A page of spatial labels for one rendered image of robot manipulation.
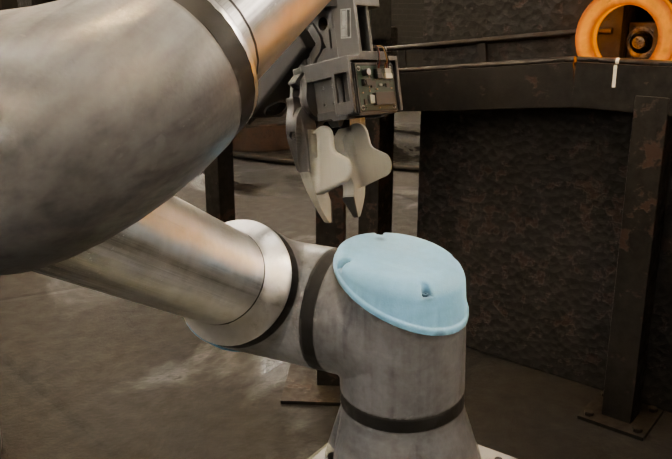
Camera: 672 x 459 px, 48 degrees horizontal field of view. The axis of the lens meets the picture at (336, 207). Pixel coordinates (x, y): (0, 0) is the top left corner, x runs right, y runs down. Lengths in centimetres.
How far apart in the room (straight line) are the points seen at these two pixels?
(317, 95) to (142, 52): 42
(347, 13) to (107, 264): 33
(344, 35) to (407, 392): 32
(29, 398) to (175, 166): 147
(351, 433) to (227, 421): 89
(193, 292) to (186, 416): 105
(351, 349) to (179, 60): 39
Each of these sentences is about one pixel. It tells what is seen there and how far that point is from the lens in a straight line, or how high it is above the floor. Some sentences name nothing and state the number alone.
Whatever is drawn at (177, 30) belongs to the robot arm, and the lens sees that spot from 33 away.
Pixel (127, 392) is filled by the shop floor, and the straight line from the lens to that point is 173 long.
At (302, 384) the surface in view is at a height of 1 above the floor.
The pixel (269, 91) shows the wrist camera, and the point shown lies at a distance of 77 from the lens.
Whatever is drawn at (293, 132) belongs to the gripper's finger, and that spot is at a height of 70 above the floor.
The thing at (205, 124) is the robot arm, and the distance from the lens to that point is 33.
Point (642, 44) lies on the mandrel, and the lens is 158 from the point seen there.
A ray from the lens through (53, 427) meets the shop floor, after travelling 165.
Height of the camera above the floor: 82
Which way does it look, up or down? 16 degrees down
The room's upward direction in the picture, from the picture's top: straight up
